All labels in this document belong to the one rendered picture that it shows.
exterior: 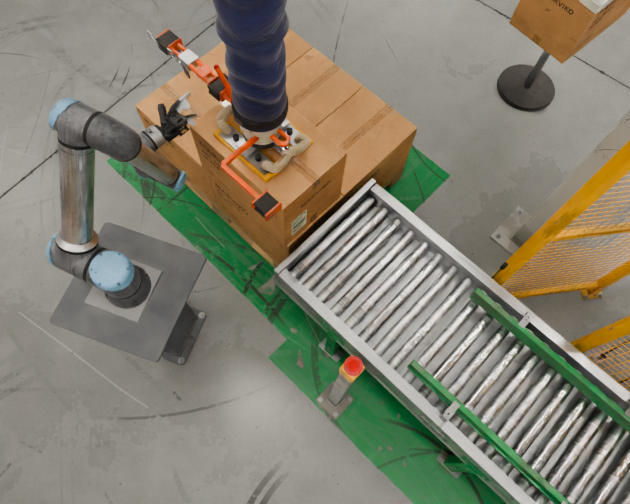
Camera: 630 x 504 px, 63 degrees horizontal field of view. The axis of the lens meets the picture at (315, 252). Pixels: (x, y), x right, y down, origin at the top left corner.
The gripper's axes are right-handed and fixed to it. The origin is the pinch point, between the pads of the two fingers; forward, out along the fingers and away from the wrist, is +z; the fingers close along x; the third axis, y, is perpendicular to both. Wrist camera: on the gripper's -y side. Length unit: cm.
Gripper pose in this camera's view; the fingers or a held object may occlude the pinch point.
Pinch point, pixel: (192, 102)
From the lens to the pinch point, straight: 234.8
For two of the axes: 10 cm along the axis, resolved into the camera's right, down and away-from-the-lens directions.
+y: 7.2, 6.5, -2.5
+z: 7.0, -6.6, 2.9
